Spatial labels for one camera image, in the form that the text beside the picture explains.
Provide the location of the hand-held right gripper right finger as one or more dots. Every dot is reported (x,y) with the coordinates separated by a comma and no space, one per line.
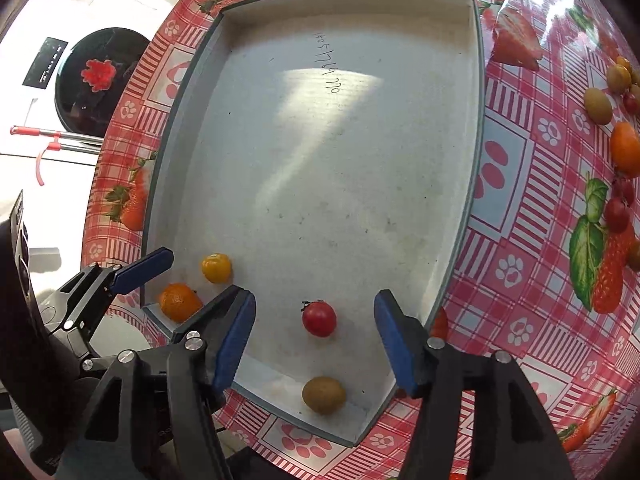
(396,345)

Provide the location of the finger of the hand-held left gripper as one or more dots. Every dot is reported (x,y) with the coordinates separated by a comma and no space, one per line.
(145,269)
(107,361)

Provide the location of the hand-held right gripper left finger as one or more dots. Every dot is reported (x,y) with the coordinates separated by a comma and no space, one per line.
(234,340)

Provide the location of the yellow cherry tomato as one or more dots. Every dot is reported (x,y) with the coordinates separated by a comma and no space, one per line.
(618,79)
(216,267)

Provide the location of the red cherry tomato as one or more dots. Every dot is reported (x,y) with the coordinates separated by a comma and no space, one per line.
(319,318)
(624,188)
(631,103)
(617,214)

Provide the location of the brown kiwi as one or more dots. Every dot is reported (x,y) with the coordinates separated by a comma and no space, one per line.
(635,256)
(324,395)

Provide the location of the shallow grey cardboard box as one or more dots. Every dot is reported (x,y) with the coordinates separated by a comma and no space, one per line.
(325,160)

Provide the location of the red checked strawberry tablecloth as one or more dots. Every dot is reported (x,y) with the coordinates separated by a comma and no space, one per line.
(525,210)

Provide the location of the white washing machine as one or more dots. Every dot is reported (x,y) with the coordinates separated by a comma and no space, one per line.
(95,85)

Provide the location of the small orange cherry tomato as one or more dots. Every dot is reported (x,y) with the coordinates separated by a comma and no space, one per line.
(624,63)

